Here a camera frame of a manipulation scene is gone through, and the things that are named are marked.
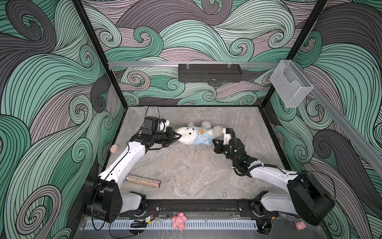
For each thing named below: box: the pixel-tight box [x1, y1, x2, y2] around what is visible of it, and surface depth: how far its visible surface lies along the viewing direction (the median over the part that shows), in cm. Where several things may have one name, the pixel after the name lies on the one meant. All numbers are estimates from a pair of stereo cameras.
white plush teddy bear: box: [174, 120, 224, 144], surface depth 79 cm
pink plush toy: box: [172, 212, 188, 232], surface depth 68 cm
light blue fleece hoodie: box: [187, 122, 215, 146], surface depth 81 cm
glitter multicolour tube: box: [122, 175, 162, 189], surface depth 81 cm
